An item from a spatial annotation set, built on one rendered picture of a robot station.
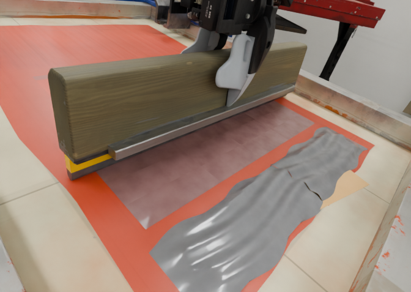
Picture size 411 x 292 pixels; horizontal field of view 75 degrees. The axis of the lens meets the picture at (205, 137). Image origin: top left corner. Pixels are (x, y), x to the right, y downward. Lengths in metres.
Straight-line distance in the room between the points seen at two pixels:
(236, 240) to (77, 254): 0.12
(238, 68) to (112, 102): 0.15
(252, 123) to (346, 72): 2.00
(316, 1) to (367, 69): 1.07
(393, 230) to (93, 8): 0.72
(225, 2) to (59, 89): 0.15
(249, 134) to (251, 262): 0.19
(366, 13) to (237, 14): 1.31
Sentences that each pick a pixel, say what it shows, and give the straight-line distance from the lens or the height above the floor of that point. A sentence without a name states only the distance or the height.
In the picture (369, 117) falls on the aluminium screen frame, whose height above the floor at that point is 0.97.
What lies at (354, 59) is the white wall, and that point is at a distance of 2.35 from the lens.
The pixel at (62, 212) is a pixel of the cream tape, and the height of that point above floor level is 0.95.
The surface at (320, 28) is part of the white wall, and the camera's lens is 2.42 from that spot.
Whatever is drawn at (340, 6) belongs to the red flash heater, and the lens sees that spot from 1.46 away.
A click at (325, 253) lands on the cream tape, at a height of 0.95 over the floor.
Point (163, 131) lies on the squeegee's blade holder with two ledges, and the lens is 0.27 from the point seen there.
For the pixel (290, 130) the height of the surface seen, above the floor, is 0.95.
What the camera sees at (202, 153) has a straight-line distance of 0.31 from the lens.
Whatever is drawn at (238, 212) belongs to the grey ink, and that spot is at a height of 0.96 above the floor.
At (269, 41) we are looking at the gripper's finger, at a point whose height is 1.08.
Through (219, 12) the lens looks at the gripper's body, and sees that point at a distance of 0.26.
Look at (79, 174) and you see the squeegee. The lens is 0.27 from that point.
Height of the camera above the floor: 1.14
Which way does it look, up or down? 34 degrees down
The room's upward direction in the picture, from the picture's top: 15 degrees clockwise
